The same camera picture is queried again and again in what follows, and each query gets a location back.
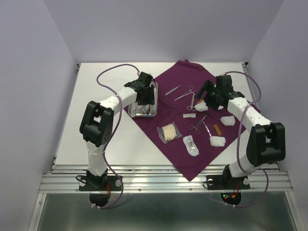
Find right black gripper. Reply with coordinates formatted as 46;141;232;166
193;79;221;110

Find long steel forceps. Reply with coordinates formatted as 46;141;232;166
174;86;198;101

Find straight steel scissors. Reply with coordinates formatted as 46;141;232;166
133;106;143;115

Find small steel scissors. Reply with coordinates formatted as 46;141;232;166
141;105;148;115

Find stainless steel instrument tray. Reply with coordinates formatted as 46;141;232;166
128;82;158;117

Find steel bandage scissors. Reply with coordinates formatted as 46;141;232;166
187;93;196;111

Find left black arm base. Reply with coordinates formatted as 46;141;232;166
76;170;122;192

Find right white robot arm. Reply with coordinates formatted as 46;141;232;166
197;73;286;190

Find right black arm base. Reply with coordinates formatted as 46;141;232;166
202;166;250;190

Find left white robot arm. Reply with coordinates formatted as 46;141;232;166
76;72;155;191

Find purple surgical drape cloth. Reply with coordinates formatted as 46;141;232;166
120;61;252;181

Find white gauze pad centre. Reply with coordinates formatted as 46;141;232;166
194;102;208;112

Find white gauze pad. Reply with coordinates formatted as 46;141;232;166
220;115;235;126
209;136;226;147
194;102;208;112

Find small white gauze roll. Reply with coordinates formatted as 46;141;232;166
183;113;196;118

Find white gauze pad right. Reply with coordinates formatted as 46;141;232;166
220;115;235;126

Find lower orange adhesive strip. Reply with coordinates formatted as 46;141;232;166
214;124;222;136

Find steel hemostat clamp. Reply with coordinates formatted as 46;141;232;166
188;115;207;135

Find bagged beige gloves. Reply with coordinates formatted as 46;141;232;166
156;122;182;144

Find white gauze pad lower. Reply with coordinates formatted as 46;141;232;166
209;136;226;147

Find clear suture packet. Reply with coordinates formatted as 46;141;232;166
183;135;199;157

